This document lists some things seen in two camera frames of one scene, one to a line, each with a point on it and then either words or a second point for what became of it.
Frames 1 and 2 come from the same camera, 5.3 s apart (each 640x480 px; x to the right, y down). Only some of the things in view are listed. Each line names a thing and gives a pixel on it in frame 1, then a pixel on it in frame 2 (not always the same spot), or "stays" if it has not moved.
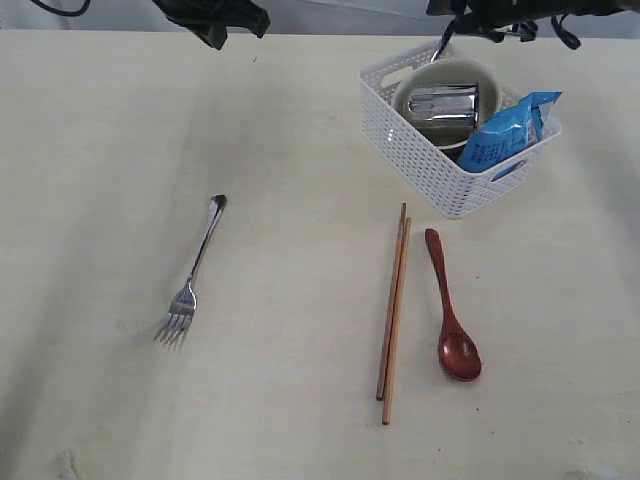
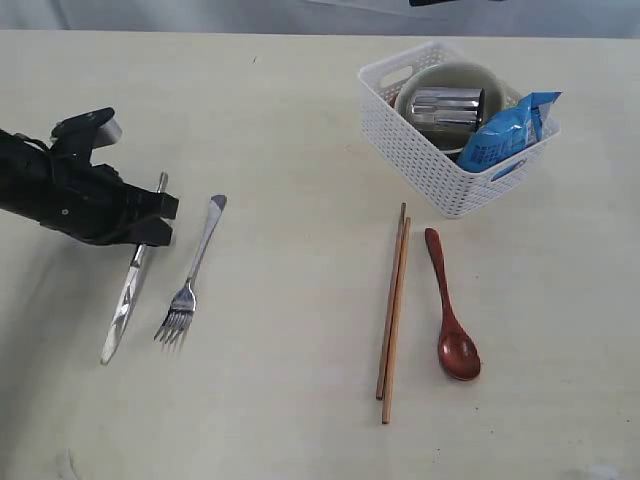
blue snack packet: x=510 y=130 stays
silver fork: x=184 y=305 stays
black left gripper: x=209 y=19 -> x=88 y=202
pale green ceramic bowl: x=444 y=100 stays
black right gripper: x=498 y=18 -> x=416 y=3
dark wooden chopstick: x=388 y=342 stays
